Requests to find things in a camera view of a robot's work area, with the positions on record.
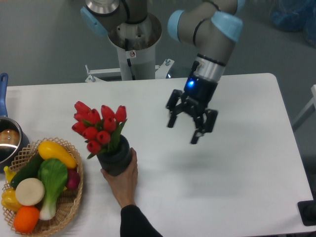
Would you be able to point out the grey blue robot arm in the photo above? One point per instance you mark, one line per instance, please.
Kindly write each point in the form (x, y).
(212, 27)

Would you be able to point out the red tulip bouquet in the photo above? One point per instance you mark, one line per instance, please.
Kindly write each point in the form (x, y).
(101, 130)

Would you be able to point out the black device at table edge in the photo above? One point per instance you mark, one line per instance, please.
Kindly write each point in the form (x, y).
(307, 210)

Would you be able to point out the dark green cucumber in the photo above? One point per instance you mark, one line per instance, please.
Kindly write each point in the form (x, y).
(29, 170)

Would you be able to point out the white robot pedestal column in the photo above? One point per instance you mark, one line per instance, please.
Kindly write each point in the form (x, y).
(136, 48)

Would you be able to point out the round cream bun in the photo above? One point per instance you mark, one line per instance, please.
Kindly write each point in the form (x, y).
(30, 192)

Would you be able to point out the blue plastic bag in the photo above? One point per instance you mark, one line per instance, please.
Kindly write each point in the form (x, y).
(295, 16)

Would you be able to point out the yellow banana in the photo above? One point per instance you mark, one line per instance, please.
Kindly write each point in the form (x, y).
(9, 174)

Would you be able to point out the green bok choy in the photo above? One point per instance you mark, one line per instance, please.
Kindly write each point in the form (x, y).
(54, 175)

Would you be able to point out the yellow bell pepper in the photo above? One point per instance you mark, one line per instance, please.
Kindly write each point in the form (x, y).
(9, 200)

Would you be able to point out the blue handled steel saucepan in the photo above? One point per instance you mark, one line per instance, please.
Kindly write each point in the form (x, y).
(12, 137)

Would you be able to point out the white furniture leg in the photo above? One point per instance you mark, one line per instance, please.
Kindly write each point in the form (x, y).
(306, 112)

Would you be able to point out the black sleeved forearm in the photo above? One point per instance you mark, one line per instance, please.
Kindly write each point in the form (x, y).
(135, 224)

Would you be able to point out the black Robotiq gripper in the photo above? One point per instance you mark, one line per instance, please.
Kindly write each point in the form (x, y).
(194, 101)

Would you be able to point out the dark grey ribbed vase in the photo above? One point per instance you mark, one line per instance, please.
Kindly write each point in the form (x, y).
(116, 163)

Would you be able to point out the person's bare hand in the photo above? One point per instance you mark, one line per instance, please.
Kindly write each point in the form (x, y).
(124, 185)

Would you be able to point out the woven wicker basket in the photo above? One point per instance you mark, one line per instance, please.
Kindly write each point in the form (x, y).
(67, 203)

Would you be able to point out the orange fruit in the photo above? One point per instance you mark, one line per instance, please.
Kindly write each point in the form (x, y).
(26, 219)

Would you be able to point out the yellow squash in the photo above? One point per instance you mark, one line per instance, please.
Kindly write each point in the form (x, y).
(49, 149)

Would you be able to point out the white metal base frame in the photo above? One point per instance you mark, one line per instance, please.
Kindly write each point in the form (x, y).
(161, 72)

